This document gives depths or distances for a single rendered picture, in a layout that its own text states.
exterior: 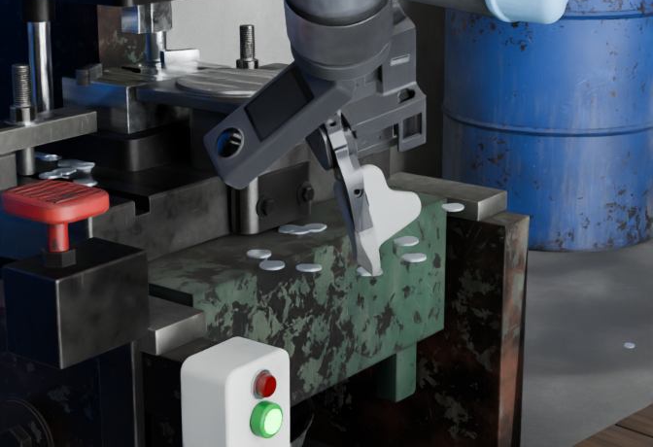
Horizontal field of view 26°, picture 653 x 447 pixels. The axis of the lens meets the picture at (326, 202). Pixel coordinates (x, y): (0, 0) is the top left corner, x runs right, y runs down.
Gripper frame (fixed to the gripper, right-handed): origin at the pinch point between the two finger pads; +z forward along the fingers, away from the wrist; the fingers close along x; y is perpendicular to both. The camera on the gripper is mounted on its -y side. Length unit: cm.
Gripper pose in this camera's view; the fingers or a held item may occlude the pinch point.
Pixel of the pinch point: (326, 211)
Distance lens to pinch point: 114.9
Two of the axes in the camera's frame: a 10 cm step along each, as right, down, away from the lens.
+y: 9.1, -3.6, 2.1
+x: -4.2, -7.1, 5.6
